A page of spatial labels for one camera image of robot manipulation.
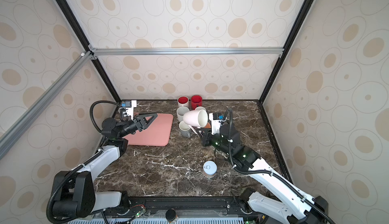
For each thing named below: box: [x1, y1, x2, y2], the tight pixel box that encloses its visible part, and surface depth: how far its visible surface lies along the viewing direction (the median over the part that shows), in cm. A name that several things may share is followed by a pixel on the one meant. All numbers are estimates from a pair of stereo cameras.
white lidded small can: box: [202, 160, 218, 178], surface depth 83 cm
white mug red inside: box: [177, 95, 190, 108], surface depth 111 cm
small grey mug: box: [178, 120, 192, 138], surface depth 94 cm
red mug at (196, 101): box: [190, 94, 204, 110], surface depth 113 cm
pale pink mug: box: [183, 109, 209, 135], surface depth 71 cm
